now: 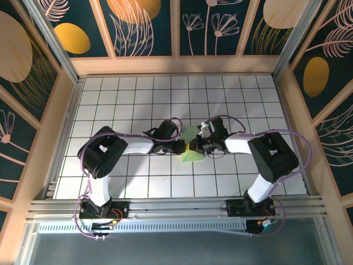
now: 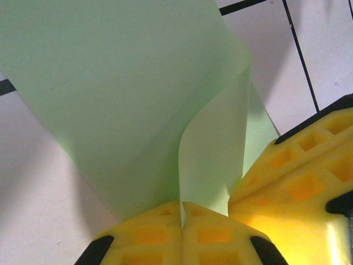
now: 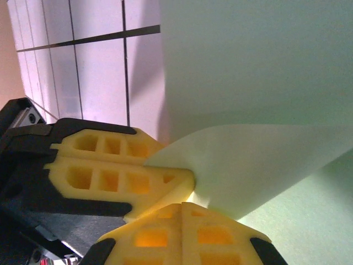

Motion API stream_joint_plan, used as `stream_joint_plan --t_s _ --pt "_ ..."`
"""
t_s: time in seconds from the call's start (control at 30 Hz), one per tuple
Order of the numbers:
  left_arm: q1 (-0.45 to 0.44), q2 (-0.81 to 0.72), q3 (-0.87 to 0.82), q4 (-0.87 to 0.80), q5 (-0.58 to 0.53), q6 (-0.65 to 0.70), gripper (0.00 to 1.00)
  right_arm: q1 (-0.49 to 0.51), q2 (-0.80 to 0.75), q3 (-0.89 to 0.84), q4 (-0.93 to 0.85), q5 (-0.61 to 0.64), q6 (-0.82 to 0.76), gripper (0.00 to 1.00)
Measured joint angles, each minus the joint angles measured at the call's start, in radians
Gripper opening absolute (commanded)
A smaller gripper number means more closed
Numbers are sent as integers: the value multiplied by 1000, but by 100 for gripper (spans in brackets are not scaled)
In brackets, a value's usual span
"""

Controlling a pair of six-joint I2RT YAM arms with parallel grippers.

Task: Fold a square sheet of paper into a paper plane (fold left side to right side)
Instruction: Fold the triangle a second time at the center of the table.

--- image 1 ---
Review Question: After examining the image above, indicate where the green paper sheet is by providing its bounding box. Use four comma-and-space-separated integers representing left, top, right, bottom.
180, 125, 205, 164

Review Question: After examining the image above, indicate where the wiring module with circuit board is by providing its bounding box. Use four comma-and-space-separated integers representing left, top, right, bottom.
245, 219, 277, 237

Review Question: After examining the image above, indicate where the black wiring connector module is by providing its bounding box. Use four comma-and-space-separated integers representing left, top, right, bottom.
92, 221, 114, 240

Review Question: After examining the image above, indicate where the aluminium mounting rail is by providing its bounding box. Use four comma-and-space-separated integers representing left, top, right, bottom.
26, 194, 329, 222

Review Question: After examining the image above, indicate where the aluminium side rail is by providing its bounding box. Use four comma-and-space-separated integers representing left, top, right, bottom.
44, 78, 85, 199
272, 74, 317, 195

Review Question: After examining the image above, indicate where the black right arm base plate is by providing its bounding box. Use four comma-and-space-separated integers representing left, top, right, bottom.
222, 198, 276, 218

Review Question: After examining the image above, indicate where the grey slotted cable duct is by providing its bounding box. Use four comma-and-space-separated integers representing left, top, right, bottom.
37, 220, 250, 235

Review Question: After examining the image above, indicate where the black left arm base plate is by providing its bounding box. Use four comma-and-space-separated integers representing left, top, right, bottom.
79, 200, 130, 221

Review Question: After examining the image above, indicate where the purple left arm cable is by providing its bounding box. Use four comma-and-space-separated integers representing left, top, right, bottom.
73, 118, 184, 240

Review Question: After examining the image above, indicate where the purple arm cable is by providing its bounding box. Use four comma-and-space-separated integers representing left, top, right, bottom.
73, 118, 184, 240
202, 115, 312, 239

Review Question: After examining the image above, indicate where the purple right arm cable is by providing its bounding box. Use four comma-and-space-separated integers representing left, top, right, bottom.
202, 115, 312, 239

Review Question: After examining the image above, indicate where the aluminium corner post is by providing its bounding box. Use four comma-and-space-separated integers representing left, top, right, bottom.
23, 0, 82, 85
271, 0, 324, 81

